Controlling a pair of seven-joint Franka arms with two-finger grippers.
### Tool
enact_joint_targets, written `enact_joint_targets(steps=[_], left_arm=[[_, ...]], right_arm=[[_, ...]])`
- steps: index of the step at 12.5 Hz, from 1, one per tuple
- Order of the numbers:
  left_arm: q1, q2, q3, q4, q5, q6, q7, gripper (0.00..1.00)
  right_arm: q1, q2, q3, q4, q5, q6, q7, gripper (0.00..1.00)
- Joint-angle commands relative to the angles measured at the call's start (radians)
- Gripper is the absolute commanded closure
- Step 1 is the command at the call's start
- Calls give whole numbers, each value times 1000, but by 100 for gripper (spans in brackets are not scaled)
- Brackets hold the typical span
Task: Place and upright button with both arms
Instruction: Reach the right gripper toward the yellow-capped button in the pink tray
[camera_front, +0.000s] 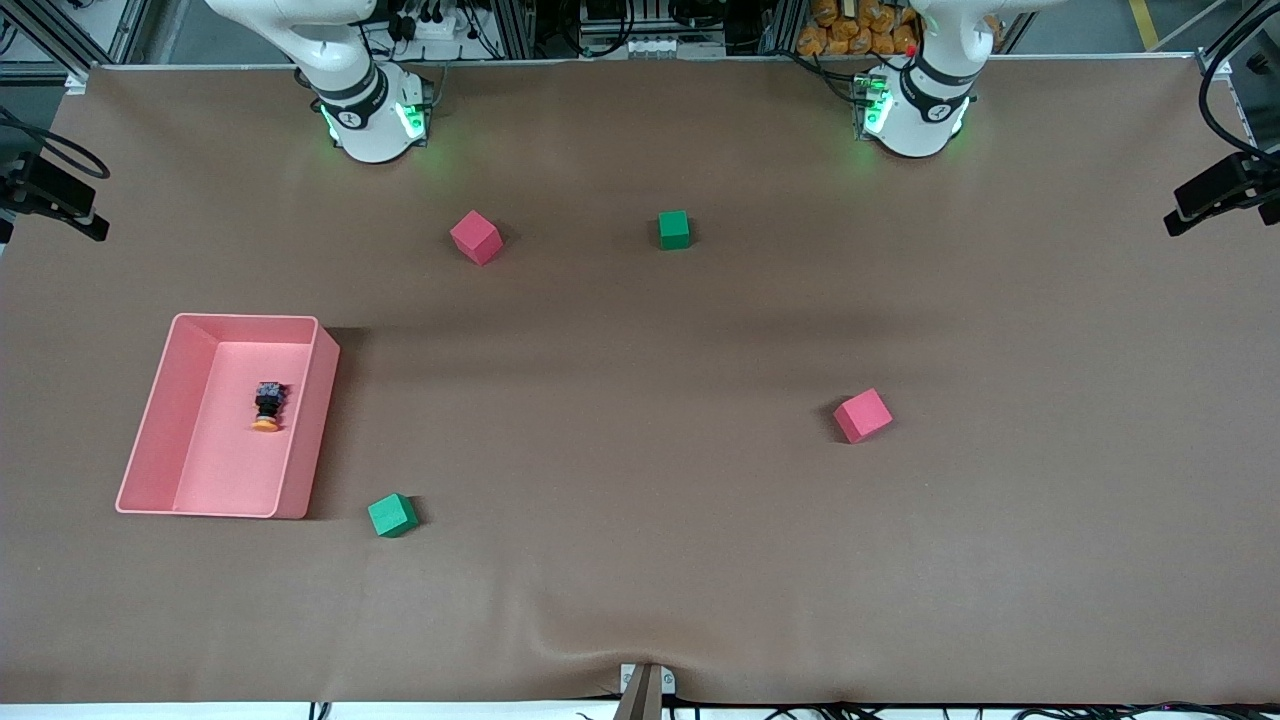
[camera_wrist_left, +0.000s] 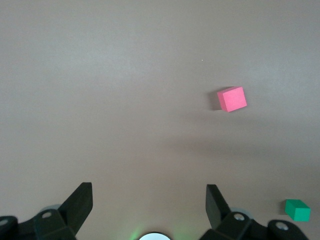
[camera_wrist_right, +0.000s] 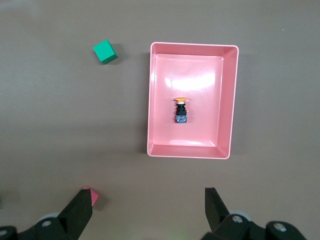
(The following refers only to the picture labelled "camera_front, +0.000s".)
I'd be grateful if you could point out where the black side camera on mount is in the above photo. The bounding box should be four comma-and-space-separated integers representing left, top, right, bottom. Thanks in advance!
1163, 150, 1280, 238
0, 150, 111, 243

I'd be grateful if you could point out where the pink plastic bin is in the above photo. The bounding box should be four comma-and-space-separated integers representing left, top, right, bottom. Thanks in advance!
115, 313, 342, 520

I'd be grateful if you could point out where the white connector strip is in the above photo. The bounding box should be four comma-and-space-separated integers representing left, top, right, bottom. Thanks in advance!
622, 36, 727, 59

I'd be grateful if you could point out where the pink foam cube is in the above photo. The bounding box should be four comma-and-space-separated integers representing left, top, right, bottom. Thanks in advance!
449, 210, 504, 267
833, 388, 895, 445

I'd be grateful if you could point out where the aluminium frame post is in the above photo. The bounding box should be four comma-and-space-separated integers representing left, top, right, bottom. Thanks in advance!
488, 0, 537, 61

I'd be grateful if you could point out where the aluminium frame strut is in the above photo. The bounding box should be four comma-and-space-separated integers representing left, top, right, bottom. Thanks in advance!
1195, 0, 1280, 81
0, 0, 151, 96

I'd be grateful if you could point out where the orange items pile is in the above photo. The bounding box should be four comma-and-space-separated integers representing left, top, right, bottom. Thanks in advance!
797, 0, 1001, 57

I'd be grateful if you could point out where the white power strip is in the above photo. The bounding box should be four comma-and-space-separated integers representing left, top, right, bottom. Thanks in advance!
395, 10, 459, 41

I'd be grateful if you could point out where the black side camera cable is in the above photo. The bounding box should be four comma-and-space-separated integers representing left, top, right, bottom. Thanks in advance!
1198, 0, 1280, 166
0, 105, 109, 181

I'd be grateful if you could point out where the brown table cover sheet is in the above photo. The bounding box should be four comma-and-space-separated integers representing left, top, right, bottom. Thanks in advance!
0, 55, 1280, 706

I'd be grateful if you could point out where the metal table edge bracket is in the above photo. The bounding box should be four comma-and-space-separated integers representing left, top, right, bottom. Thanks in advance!
618, 662, 677, 720

